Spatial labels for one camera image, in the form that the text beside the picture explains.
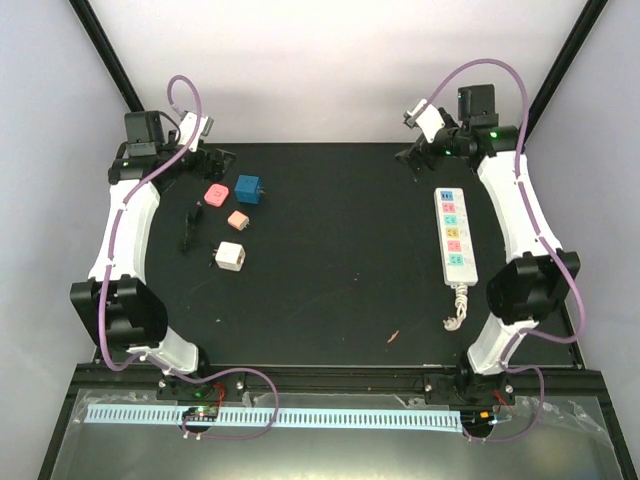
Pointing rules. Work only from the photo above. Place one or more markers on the white power strip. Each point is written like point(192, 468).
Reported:
point(454, 234)

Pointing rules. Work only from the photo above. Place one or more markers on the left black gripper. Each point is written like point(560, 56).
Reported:
point(216, 170)

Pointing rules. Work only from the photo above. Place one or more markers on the small brown debris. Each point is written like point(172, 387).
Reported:
point(393, 337)

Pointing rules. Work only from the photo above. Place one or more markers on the light blue slotted cable duct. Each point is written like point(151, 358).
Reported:
point(243, 417)

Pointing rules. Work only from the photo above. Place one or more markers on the right black frame post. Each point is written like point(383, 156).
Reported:
point(567, 54)

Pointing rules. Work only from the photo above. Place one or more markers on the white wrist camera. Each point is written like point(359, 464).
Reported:
point(427, 118)
point(192, 129)

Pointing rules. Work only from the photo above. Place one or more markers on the black aluminium front rail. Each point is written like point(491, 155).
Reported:
point(403, 381)

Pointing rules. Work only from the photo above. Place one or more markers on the pink plug adapter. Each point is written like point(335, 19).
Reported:
point(216, 195)

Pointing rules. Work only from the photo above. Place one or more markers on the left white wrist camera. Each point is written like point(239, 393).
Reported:
point(192, 129)

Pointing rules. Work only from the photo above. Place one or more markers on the blue cube plug adapter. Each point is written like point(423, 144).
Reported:
point(248, 189)

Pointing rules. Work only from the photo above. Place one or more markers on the black cable tie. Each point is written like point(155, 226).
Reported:
point(192, 220)

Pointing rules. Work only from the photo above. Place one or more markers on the left black frame post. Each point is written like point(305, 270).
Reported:
point(98, 37)

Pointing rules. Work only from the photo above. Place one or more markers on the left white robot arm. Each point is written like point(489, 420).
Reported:
point(126, 320)

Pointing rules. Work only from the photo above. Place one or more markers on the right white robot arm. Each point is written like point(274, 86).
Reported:
point(538, 272)

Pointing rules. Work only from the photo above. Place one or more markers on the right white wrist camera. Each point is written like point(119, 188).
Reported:
point(427, 118)

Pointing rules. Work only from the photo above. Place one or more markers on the white plug with red print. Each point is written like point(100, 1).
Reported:
point(229, 256)

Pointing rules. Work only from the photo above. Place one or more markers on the yellow orange plug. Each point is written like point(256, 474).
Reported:
point(238, 220)

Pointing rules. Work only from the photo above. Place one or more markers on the black frame post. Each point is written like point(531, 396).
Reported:
point(567, 54)
point(98, 37)

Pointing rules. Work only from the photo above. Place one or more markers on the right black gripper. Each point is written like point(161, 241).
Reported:
point(412, 155)

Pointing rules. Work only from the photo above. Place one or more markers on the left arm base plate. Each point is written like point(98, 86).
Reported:
point(228, 388)

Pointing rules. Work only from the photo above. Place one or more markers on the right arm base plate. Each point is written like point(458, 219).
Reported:
point(450, 390)

